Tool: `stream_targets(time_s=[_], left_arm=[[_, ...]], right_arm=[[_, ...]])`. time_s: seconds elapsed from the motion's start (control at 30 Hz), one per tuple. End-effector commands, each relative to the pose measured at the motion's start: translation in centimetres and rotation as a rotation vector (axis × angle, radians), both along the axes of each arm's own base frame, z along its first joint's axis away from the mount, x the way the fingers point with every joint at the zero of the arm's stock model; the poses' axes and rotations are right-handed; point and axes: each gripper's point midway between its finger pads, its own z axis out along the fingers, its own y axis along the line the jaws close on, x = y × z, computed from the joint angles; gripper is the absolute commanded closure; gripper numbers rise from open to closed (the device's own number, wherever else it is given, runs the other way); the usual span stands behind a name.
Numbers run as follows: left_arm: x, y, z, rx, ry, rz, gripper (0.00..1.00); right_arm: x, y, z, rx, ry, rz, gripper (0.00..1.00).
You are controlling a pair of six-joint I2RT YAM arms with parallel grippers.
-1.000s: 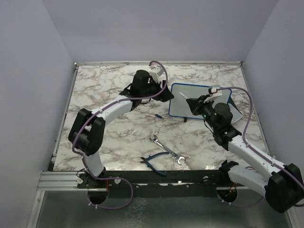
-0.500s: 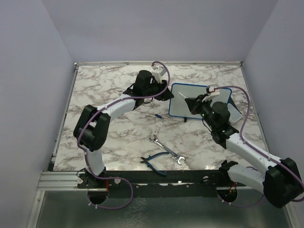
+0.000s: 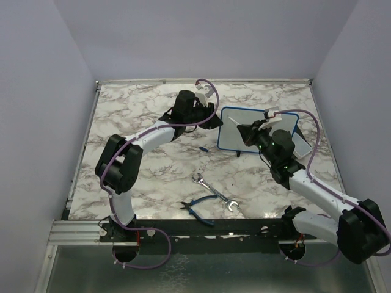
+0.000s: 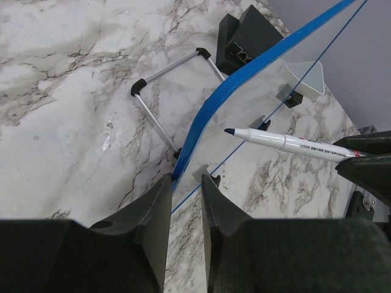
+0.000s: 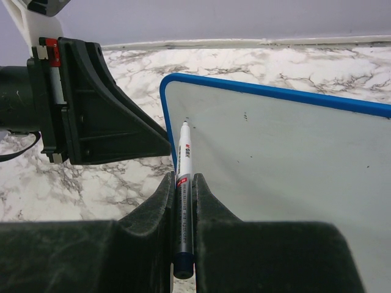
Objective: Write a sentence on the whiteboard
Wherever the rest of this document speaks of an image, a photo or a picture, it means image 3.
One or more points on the silver combination wrench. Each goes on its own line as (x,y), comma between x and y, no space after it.
(229,204)

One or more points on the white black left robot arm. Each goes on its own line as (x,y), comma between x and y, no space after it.
(119,164)

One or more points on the white plastic box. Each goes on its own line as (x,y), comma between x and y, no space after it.
(302,148)

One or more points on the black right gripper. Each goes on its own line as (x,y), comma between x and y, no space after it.
(249,132)

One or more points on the blue framed whiteboard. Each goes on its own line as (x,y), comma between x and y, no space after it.
(229,137)

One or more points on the blue white marker pen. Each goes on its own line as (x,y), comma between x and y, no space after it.
(234,121)

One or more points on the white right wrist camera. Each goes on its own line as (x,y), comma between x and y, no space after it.
(271,117)

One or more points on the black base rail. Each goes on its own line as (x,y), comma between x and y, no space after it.
(157,237)

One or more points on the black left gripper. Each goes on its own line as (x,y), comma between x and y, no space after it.
(214,122)

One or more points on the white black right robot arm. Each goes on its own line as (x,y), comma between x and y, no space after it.
(355,227)

